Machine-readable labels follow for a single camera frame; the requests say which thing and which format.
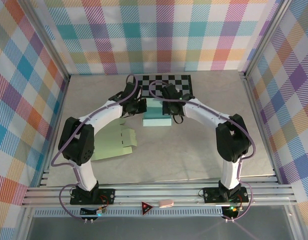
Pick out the blue paper box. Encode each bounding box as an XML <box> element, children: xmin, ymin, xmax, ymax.
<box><xmin>142</xmin><ymin>97</ymin><xmax>173</xmax><ymax>128</ymax></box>

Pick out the green paper box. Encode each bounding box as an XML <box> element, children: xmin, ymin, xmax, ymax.
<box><xmin>91</xmin><ymin>118</ymin><xmax>139</xmax><ymax>161</ymax></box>

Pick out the black grey chessboard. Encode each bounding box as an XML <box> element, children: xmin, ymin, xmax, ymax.
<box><xmin>136</xmin><ymin>74</ymin><xmax>195</xmax><ymax>100</ymax></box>

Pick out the red black triangle button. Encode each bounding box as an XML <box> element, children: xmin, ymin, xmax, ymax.
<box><xmin>140</xmin><ymin>200</ymin><xmax>155</xmax><ymax>216</ymax></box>

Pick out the aluminium side rail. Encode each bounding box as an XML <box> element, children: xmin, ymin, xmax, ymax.
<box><xmin>242</xmin><ymin>72</ymin><xmax>281</xmax><ymax>186</ymax></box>
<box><xmin>38</xmin><ymin>74</ymin><xmax>71</xmax><ymax>187</ymax></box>

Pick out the aluminium frame rail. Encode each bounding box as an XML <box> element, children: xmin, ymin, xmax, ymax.
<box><xmin>20</xmin><ymin>183</ymin><xmax>299</xmax><ymax>208</ymax></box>

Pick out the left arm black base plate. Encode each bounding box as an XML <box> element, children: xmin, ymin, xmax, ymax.
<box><xmin>69</xmin><ymin>187</ymin><xmax>116</xmax><ymax>206</ymax></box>

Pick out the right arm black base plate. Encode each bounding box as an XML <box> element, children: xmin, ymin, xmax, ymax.
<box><xmin>202</xmin><ymin>186</ymin><xmax>250</xmax><ymax>204</ymax></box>

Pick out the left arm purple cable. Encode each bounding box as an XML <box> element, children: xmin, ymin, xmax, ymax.
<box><xmin>51</xmin><ymin>74</ymin><xmax>145</xmax><ymax>222</ymax></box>

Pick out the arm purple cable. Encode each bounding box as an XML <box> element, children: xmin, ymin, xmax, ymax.
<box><xmin>148</xmin><ymin>80</ymin><xmax>257</xmax><ymax>222</ymax></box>
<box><xmin>51</xmin><ymin>74</ymin><xmax>145</xmax><ymax>222</ymax></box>

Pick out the aluminium frame post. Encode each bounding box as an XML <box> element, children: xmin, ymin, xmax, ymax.
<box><xmin>23</xmin><ymin>0</ymin><xmax>71</xmax><ymax>83</ymax></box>
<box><xmin>242</xmin><ymin>0</ymin><xmax>296</xmax><ymax>80</ymax></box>

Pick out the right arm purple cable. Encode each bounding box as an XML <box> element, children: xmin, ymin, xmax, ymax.
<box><xmin>148</xmin><ymin>80</ymin><xmax>257</xmax><ymax>222</ymax></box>

